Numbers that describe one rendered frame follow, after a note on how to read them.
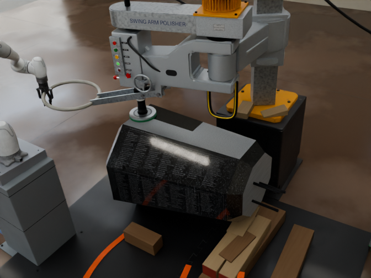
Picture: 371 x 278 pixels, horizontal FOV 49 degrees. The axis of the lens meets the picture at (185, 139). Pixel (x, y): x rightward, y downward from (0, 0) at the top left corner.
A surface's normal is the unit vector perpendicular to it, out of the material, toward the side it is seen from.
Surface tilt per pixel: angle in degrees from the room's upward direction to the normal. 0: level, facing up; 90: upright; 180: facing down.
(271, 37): 90
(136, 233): 0
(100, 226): 0
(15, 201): 90
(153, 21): 90
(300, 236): 0
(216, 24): 90
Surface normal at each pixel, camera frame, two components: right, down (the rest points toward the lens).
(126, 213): -0.06, -0.82
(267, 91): -0.03, 0.58
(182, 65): -0.35, 0.55
